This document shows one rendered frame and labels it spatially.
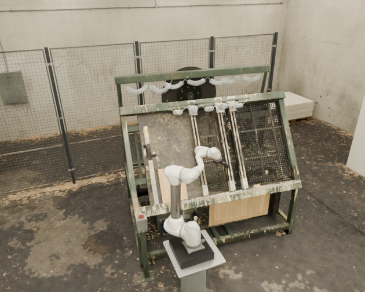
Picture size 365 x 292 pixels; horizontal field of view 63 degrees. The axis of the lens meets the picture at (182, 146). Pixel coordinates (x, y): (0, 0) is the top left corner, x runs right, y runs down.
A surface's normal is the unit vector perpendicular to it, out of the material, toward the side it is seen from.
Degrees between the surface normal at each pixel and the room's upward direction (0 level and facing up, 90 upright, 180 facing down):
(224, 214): 90
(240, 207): 90
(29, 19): 90
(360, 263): 0
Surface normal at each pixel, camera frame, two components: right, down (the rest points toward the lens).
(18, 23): 0.37, 0.41
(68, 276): -0.02, -0.90
